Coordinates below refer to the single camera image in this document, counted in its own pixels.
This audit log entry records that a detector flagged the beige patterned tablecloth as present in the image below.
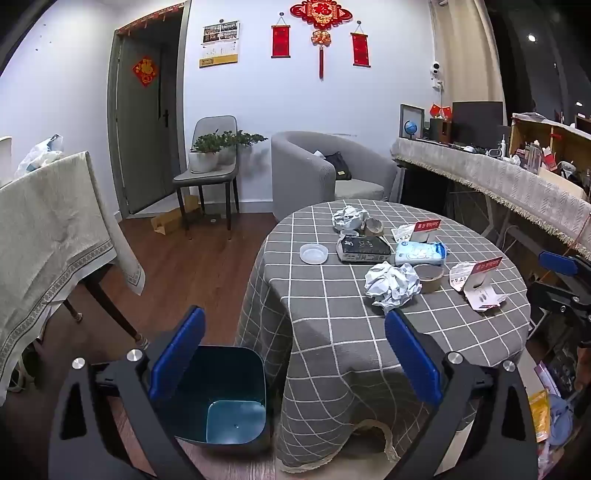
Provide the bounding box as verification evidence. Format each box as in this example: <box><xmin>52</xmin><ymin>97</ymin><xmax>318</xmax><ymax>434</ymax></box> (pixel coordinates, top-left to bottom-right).
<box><xmin>0</xmin><ymin>150</ymin><xmax>146</xmax><ymax>402</ymax></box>

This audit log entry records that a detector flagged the potted plant white pot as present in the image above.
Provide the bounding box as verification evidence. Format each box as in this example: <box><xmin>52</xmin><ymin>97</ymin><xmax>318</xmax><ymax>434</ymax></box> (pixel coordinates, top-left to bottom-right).
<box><xmin>188</xmin><ymin>131</ymin><xmax>222</xmax><ymax>174</ymax></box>

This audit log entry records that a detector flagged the open cardboard box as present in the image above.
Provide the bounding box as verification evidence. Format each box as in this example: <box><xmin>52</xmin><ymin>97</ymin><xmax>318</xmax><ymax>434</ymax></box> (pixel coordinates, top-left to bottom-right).
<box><xmin>509</xmin><ymin>112</ymin><xmax>591</xmax><ymax>185</ymax></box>

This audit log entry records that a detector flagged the red knot wall ornament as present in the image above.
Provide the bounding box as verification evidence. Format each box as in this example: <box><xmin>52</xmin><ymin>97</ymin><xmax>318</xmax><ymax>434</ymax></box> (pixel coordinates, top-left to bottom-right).
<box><xmin>290</xmin><ymin>0</ymin><xmax>352</xmax><ymax>80</ymax></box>

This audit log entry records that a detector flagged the black monitor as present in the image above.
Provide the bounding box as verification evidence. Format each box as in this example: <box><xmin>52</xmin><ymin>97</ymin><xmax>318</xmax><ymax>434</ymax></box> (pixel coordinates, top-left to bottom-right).
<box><xmin>451</xmin><ymin>100</ymin><xmax>505</xmax><ymax>146</ymax></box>

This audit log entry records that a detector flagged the black tissue pack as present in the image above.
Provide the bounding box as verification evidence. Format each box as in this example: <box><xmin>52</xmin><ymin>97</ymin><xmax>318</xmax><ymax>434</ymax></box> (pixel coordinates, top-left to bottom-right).
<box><xmin>337</xmin><ymin>234</ymin><xmax>392</xmax><ymax>264</ymax></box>

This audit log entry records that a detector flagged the yellow snack packet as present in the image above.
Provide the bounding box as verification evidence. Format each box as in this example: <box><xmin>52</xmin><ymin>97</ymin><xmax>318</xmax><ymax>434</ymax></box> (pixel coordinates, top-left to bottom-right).
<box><xmin>529</xmin><ymin>390</ymin><xmax>552</xmax><ymax>444</ymax></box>

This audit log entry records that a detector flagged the teal plastic trash bin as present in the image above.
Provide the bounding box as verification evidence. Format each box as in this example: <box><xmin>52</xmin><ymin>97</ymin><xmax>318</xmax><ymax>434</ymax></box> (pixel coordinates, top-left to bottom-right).
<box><xmin>161</xmin><ymin>345</ymin><xmax>272</xmax><ymax>457</ymax></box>

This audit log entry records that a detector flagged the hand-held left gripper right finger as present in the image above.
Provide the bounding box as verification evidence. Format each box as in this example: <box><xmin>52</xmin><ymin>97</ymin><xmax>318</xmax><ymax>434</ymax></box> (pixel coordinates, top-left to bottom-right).
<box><xmin>384</xmin><ymin>308</ymin><xmax>541</xmax><ymax>480</ymax></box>

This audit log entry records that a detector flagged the red diamond door decoration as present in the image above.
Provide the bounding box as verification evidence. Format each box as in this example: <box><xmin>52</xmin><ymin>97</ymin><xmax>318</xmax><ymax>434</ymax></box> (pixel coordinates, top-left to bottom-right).
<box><xmin>131</xmin><ymin>56</ymin><xmax>160</xmax><ymax>87</ymax></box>

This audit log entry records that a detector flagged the grey dining chair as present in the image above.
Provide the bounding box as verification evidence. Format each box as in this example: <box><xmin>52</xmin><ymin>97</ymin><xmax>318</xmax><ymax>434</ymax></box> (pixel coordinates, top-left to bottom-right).
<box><xmin>173</xmin><ymin>115</ymin><xmax>241</xmax><ymax>241</ymax></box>

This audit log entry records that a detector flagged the red fringe door trim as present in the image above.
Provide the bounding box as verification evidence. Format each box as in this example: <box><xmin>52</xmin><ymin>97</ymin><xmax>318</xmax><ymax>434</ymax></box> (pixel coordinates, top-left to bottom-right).
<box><xmin>115</xmin><ymin>2</ymin><xmax>185</xmax><ymax>37</ymax></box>

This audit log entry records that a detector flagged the flat cardboard box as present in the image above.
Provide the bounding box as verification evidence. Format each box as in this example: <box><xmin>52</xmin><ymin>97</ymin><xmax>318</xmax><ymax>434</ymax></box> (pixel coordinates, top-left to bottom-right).
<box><xmin>151</xmin><ymin>195</ymin><xmax>202</xmax><ymax>235</ymax></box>

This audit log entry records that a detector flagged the crumpled white paper ball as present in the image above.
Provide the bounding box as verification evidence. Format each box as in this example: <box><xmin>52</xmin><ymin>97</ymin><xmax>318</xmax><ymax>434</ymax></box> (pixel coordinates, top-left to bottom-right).
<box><xmin>365</xmin><ymin>262</ymin><xmax>422</xmax><ymax>315</ymax></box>
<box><xmin>332</xmin><ymin>205</ymin><xmax>370</xmax><ymax>233</ymax></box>

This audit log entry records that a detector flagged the blue cartoon tissue pack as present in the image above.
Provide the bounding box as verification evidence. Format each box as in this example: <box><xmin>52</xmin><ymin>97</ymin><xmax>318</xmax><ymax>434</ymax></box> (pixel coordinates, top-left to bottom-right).
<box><xmin>394</xmin><ymin>240</ymin><xmax>448</xmax><ymax>267</ymax></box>

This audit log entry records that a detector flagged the red hanging scroll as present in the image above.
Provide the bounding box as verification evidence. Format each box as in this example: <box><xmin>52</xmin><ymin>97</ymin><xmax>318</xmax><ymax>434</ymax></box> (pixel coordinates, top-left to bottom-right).
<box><xmin>350</xmin><ymin>21</ymin><xmax>372</xmax><ymax>69</ymax></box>
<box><xmin>271</xmin><ymin>14</ymin><xmax>293</xmax><ymax>59</ymax></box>

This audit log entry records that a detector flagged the black bag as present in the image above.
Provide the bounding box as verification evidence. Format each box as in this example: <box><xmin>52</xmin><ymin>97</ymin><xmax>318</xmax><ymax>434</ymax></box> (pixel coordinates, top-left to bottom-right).
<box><xmin>324</xmin><ymin>151</ymin><xmax>352</xmax><ymax>182</ymax></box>

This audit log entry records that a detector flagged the grey armchair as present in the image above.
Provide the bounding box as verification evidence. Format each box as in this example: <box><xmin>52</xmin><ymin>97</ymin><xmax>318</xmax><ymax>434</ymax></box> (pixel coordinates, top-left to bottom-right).
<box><xmin>271</xmin><ymin>130</ymin><xmax>399</xmax><ymax>222</ymax></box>

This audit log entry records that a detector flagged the white round plastic lid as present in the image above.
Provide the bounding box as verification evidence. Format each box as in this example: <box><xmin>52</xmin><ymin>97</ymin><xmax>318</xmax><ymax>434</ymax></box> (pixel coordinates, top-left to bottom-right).
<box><xmin>299</xmin><ymin>243</ymin><xmax>329</xmax><ymax>265</ymax></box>

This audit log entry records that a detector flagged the dark wooden table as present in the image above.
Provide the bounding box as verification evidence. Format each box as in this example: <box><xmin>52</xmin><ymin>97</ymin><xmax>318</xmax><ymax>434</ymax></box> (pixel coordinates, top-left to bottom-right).
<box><xmin>60</xmin><ymin>268</ymin><xmax>149</xmax><ymax>352</ymax></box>

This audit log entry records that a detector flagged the white plastic bag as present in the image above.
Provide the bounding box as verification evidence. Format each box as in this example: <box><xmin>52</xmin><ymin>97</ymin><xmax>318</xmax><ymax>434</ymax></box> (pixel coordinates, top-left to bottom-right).
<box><xmin>15</xmin><ymin>134</ymin><xmax>64</xmax><ymax>178</ymax></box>

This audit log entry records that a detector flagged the wall calendar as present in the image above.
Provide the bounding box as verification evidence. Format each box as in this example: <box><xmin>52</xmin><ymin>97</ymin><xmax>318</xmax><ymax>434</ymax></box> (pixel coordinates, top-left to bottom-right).
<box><xmin>199</xmin><ymin>20</ymin><xmax>241</xmax><ymax>69</ymax></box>

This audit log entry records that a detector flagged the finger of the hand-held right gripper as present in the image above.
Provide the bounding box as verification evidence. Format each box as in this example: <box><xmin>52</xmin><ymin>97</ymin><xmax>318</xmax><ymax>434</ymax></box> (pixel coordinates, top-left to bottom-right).
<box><xmin>538</xmin><ymin>250</ymin><xmax>591</xmax><ymax>278</ymax></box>
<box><xmin>527</xmin><ymin>281</ymin><xmax>591</xmax><ymax>324</ymax></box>

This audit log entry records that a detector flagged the grey-green door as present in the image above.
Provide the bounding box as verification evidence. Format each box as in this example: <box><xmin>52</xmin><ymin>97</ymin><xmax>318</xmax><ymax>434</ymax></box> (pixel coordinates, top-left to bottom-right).
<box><xmin>108</xmin><ymin>2</ymin><xmax>191</xmax><ymax>217</ymax></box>

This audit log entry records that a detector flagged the beige fringed desk cloth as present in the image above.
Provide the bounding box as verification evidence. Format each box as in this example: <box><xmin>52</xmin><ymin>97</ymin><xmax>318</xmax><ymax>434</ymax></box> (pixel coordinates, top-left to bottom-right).
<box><xmin>392</xmin><ymin>137</ymin><xmax>591</xmax><ymax>259</ymax></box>

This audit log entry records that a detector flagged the grey picture frame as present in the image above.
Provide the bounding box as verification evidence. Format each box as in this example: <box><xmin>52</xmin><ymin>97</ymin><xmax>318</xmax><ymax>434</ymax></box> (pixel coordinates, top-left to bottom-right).
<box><xmin>399</xmin><ymin>104</ymin><xmax>426</xmax><ymax>139</ymax></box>

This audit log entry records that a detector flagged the grey checked tablecloth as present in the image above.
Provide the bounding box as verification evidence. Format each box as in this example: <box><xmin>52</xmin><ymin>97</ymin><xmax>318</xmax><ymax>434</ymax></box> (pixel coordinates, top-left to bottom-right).
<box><xmin>235</xmin><ymin>199</ymin><xmax>531</xmax><ymax>474</ymax></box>

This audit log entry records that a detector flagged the red and white packaging card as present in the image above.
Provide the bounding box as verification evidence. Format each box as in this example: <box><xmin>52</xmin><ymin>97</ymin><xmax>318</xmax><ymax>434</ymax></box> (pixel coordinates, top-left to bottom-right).
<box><xmin>390</xmin><ymin>218</ymin><xmax>441</xmax><ymax>244</ymax></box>
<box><xmin>449</xmin><ymin>256</ymin><xmax>506</xmax><ymax>312</ymax></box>

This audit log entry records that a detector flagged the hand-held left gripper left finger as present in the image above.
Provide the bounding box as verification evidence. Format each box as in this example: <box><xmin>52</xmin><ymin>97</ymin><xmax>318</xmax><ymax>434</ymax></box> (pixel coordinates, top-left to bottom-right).
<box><xmin>48</xmin><ymin>305</ymin><xmax>206</xmax><ymax>480</ymax></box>

